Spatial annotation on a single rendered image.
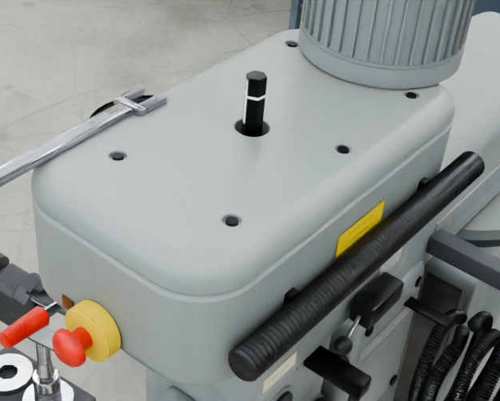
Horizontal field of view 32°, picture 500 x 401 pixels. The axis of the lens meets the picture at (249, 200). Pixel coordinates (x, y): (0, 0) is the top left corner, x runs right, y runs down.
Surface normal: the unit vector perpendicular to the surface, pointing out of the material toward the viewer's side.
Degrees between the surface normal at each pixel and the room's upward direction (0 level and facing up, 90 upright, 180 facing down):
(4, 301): 96
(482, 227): 0
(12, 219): 0
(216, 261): 27
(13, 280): 16
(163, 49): 0
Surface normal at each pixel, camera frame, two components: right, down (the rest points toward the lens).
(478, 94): 0.07, -0.80
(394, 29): -0.04, 0.60
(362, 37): -0.42, 0.52
